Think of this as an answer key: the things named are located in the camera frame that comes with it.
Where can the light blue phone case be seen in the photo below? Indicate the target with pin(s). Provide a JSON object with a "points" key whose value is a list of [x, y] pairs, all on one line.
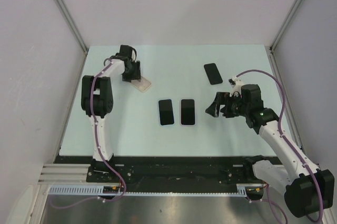
{"points": [[158, 113]]}

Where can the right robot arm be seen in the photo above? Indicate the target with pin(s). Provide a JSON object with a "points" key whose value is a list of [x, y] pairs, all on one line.
{"points": [[305, 187]]}

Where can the right aluminium frame post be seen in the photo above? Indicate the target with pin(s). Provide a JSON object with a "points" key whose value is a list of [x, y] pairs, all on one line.
{"points": [[288, 19]]}

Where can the beige phone case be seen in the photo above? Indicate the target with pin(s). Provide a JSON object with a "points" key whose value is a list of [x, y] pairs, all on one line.
{"points": [[141, 84]]}

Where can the left aluminium frame post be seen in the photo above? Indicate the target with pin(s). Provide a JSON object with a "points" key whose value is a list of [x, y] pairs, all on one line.
{"points": [[70, 22]]}

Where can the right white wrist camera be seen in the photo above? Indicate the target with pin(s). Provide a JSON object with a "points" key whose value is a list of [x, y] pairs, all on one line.
{"points": [[236, 85]]}

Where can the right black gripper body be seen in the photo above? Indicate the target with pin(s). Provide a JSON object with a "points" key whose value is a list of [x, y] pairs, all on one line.
{"points": [[234, 107]]}

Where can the aluminium frame post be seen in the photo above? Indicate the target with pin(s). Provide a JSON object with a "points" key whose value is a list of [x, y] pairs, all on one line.
{"points": [[70, 22], [288, 19]]}

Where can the black phone blue edge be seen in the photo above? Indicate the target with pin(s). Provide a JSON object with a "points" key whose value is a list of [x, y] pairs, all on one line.
{"points": [[166, 112]]}

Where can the aluminium front rail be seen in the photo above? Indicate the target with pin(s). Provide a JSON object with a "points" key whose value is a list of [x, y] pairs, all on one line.
{"points": [[69, 174]]}

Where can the white slotted cable duct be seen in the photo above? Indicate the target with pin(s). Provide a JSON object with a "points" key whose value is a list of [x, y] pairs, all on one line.
{"points": [[100, 190]]}

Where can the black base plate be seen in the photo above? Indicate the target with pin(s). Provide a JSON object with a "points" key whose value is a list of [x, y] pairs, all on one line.
{"points": [[184, 174]]}

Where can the purple phone case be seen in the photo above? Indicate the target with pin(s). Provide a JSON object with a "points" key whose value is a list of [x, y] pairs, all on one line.
{"points": [[195, 113]]}

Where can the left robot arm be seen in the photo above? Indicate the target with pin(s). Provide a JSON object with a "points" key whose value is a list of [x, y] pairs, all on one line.
{"points": [[97, 95]]}

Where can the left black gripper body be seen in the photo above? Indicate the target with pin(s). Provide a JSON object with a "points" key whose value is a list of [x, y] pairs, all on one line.
{"points": [[126, 75]]}

